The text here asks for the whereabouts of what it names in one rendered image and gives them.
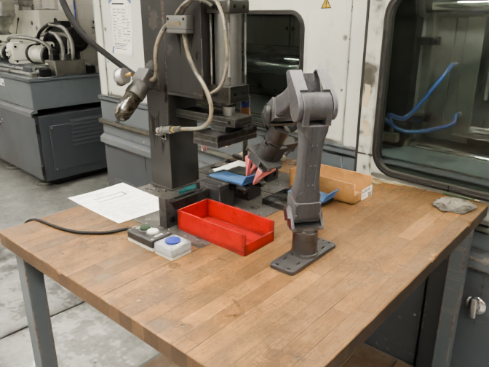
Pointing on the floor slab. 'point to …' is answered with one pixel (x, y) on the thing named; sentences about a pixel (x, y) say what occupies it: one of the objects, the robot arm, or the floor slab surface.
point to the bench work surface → (255, 284)
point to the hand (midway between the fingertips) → (252, 178)
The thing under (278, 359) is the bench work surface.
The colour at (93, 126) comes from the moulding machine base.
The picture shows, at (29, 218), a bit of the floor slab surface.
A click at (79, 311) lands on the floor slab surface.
